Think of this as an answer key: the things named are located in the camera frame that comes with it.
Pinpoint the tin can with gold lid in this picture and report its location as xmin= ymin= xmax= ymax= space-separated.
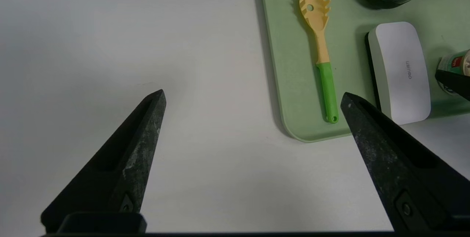
xmin=436 ymin=49 xmax=470 ymax=96

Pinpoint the light green plastic tray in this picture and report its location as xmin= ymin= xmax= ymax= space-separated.
xmin=258 ymin=0 xmax=470 ymax=143

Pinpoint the yellow green pasta spoon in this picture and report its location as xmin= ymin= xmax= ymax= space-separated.
xmin=299 ymin=0 xmax=339 ymax=124

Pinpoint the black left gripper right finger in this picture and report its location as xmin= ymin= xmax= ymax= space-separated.
xmin=340 ymin=92 xmax=470 ymax=234

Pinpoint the white pencil case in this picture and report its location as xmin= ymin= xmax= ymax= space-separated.
xmin=365 ymin=22 xmax=432 ymax=125

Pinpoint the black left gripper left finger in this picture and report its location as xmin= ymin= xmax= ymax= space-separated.
xmin=40 ymin=89 xmax=167 ymax=234

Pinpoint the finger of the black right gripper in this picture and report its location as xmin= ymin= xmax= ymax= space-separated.
xmin=435 ymin=70 xmax=470 ymax=102

